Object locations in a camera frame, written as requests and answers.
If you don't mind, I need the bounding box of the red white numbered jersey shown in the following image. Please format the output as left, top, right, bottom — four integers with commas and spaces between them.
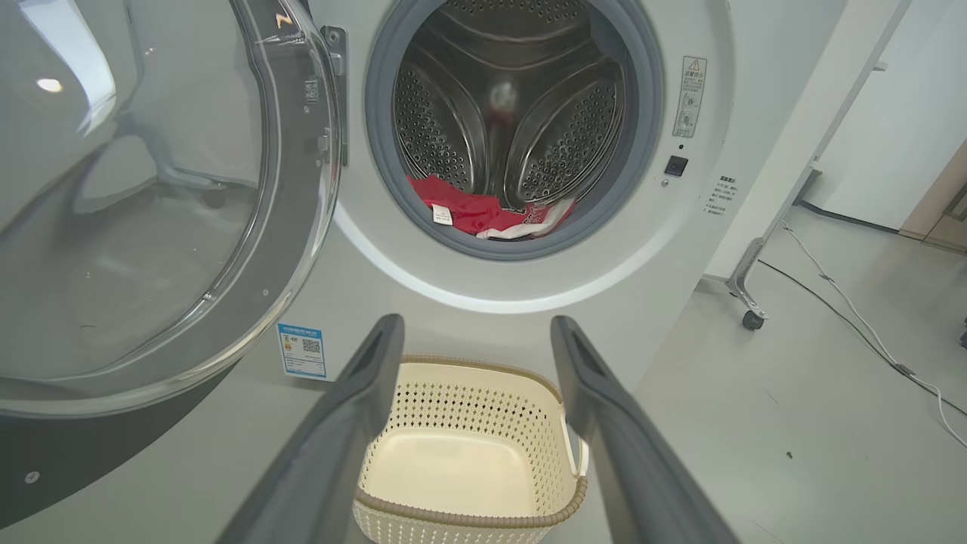
408, 175, 522, 235

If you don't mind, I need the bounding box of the round glass washing machine door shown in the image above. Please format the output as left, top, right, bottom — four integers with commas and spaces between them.
0, 0, 350, 530

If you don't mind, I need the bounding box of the grey rubber door gasket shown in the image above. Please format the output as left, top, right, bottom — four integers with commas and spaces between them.
365, 0, 666, 261

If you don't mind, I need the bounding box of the steel perforated washer drum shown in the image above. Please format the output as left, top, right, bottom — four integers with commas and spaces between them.
393, 0, 628, 212

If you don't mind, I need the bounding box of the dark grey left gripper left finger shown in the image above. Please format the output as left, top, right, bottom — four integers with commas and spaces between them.
215, 314, 406, 544

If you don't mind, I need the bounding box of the light wooden cabinet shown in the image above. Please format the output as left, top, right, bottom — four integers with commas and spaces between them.
899, 138, 967, 255

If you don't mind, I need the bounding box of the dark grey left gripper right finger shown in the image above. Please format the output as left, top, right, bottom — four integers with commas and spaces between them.
550, 315, 741, 544

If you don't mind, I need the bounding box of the white warning sticker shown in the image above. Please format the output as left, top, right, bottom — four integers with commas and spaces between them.
672, 56, 709, 139

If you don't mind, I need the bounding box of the cream perforated laundry basket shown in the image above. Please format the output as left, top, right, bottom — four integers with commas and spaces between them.
352, 355, 590, 544

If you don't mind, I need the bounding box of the white partition panel on castors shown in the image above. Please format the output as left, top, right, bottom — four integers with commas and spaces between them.
703, 0, 915, 331

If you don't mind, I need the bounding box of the white floor cable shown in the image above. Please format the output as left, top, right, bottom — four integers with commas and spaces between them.
780, 221, 967, 448

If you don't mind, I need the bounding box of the blue energy label sticker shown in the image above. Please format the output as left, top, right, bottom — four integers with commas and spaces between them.
277, 323, 327, 380

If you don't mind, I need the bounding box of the white front-load washing machine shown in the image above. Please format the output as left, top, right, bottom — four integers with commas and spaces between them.
0, 0, 848, 544

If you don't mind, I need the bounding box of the black floor cable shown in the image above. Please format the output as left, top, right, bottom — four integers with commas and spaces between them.
757, 259, 967, 418

